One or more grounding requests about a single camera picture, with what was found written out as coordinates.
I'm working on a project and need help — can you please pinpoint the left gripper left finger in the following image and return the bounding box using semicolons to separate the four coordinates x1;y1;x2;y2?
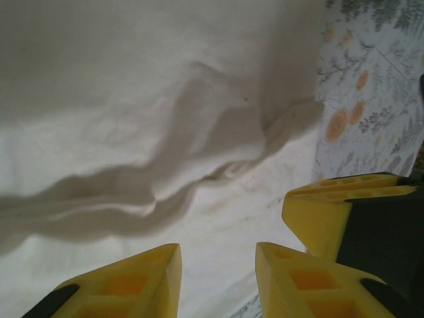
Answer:
25;243;183;318

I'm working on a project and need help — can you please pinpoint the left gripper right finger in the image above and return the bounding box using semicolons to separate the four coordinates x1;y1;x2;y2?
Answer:
254;241;401;318

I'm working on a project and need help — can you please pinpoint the white t-shirt with robot print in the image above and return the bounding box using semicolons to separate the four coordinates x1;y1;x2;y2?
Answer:
0;0;332;318

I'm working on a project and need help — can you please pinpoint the floral table cloth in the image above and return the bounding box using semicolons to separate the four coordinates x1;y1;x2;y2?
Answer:
228;0;424;318

